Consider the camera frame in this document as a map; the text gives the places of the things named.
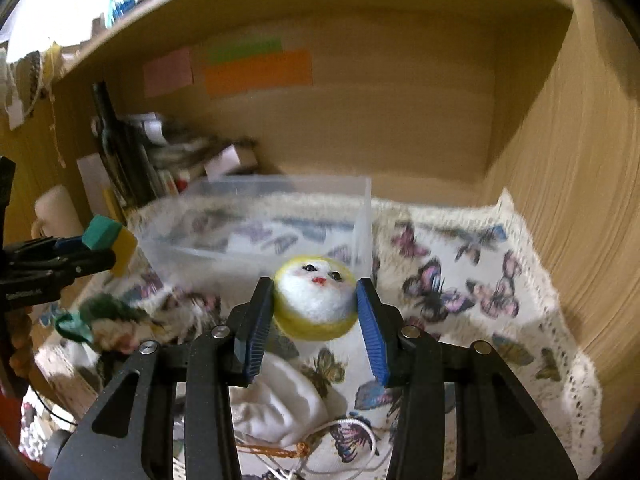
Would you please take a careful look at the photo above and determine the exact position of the beige cylindrical cup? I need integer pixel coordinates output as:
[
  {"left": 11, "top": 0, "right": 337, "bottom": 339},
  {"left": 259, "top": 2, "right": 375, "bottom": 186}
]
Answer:
[{"left": 30, "top": 185, "right": 84, "bottom": 240}]

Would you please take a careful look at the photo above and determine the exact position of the dark wine bottle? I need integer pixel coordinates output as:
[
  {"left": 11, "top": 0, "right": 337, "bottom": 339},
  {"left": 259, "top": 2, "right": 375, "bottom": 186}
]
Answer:
[{"left": 92, "top": 81, "right": 155, "bottom": 208}]

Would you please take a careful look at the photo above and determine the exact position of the green sticky note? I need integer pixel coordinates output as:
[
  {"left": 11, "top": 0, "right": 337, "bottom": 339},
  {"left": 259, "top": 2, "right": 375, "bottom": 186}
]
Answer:
[{"left": 206, "top": 38, "right": 283, "bottom": 65}]

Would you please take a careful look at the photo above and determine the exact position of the yellow white felt ball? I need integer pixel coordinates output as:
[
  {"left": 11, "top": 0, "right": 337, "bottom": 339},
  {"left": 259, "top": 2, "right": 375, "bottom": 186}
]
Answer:
[{"left": 272, "top": 256, "right": 357, "bottom": 341}]

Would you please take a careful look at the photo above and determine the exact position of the stack of papers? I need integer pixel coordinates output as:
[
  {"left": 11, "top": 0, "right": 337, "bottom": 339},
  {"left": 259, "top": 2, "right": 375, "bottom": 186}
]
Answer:
[{"left": 122, "top": 113, "right": 220, "bottom": 197}]

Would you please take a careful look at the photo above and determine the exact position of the pink sticky note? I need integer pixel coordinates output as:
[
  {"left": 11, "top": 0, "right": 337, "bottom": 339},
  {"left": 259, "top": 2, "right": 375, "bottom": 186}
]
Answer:
[{"left": 142, "top": 48, "right": 194, "bottom": 98}]

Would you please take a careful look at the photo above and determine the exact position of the orange sticky note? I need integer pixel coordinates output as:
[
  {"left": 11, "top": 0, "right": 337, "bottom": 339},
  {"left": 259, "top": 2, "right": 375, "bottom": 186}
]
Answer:
[{"left": 204, "top": 49, "right": 314, "bottom": 98}]

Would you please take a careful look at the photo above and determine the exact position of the clear plastic container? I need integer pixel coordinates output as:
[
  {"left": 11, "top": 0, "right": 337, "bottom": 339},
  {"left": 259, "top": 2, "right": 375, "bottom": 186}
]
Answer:
[{"left": 134, "top": 176, "right": 372, "bottom": 292}]

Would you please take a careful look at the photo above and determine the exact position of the small pink white box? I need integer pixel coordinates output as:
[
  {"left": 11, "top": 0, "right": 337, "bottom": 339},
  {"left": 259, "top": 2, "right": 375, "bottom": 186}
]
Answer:
[{"left": 204, "top": 144, "right": 258, "bottom": 179}]

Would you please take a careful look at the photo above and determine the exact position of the handwritten paper note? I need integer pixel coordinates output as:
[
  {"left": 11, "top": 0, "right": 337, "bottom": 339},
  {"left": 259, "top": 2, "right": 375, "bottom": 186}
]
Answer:
[{"left": 77, "top": 153, "right": 118, "bottom": 220}]

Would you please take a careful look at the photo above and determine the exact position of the white drawstring pouch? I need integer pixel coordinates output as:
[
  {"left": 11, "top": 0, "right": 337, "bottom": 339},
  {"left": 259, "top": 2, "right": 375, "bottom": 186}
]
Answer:
[{"left": 229, "top": 352, "right": 329, "bottom": 448}]

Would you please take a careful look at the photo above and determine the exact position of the butterfly print lace cloth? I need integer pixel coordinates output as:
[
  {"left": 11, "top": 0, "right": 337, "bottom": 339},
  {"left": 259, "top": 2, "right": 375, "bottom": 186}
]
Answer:
[{"left": 19, "top": 187, "right": 604, "bottom": 480}]

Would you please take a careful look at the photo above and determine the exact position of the floral fabric scrunchie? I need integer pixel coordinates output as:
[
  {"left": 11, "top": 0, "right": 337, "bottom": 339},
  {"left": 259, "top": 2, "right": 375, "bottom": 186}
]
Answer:
[{"left": 91, "top": 309, "right": 203, "bottom": 354}]

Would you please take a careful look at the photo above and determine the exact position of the green yellow sponge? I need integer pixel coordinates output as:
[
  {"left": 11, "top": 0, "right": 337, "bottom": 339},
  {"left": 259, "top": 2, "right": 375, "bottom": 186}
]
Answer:
[{"left": 81, "top": 216, "right": 138, "bottom": 278}]

